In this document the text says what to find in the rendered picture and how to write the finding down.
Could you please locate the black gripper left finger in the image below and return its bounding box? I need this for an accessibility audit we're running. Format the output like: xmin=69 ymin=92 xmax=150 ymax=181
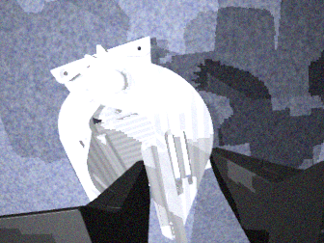
xmin=0 ymin=160 xmax=150 ymax=243

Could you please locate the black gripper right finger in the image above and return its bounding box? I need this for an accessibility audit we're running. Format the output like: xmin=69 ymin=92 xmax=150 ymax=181
xmin=209 ymin=148 xmax=324 ymax=243

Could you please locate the white curved plate with holes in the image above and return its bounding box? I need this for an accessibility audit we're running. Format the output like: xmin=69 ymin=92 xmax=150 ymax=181
xmin=51 ymin=36 xmax=150 ymax=122

